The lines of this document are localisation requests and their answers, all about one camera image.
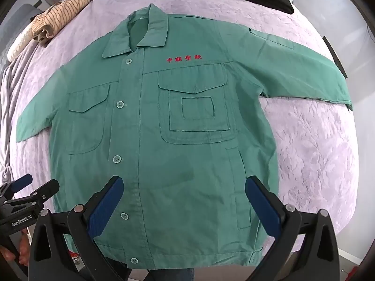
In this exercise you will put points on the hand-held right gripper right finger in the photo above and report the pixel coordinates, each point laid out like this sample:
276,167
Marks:
260,205

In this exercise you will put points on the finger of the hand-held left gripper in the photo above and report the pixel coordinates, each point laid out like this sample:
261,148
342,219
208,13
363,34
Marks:
21,181
44,191

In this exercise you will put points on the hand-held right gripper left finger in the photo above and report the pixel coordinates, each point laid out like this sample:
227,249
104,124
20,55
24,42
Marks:
107,207

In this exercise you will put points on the green work jacket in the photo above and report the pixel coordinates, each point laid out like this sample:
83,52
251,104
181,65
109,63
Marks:
175,166

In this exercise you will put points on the person's left hand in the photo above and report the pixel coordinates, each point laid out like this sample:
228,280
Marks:
8,253

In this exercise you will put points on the lavender blanket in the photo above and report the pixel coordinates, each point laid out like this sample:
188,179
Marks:
307,152

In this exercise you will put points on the cream cloth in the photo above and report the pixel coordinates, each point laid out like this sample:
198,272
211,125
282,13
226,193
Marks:
20,42

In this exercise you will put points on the black strip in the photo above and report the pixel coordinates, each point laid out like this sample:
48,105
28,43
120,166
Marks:
335,57

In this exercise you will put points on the beige striped cloth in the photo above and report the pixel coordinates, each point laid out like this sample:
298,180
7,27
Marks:
58,14

